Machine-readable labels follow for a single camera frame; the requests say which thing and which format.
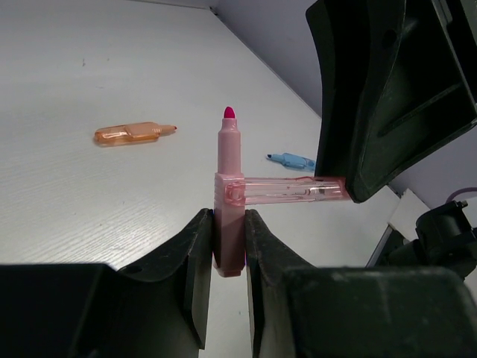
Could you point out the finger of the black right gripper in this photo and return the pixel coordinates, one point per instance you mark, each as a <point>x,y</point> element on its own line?
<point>398,83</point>

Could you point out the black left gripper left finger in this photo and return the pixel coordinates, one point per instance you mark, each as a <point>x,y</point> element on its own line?
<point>156,306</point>

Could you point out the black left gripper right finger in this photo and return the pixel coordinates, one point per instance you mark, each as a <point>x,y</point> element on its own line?
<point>421,308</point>

